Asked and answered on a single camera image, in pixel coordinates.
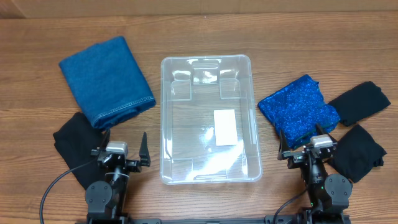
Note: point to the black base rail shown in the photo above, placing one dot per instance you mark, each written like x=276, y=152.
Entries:
x=202, y=221

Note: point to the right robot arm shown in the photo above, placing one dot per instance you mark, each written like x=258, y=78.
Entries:
x=328, y=193

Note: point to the black cloth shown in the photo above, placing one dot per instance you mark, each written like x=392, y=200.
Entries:
x=360, y=102
x=74, y=142
x=356, y=154

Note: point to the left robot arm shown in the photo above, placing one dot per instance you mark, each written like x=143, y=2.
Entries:
x=105, y=198

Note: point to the clear plastic container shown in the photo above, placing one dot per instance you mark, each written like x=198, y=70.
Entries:
x=191, y=89

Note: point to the blue denim cloth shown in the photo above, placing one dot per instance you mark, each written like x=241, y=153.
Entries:
x=107, y=83

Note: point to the blue sparkly cloth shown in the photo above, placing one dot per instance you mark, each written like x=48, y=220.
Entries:
x=296, y=109

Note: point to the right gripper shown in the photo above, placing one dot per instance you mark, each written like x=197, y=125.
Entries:
x=296, y=156

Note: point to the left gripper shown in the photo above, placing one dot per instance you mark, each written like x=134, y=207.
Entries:
x=130, y=163

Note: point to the white label in container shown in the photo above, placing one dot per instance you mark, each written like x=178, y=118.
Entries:
x=225, y=128

